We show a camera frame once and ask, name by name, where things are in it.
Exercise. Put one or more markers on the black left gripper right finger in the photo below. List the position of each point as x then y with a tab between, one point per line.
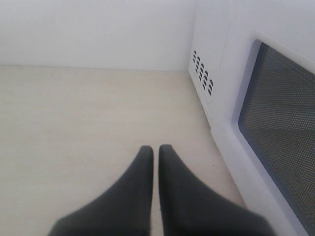
191	208

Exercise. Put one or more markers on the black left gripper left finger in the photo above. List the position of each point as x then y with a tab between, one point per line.
122	210

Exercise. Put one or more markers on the white microwave door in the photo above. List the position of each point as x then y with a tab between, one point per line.
264	110

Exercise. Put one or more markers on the white microwave oven body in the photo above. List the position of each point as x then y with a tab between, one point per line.
211	29

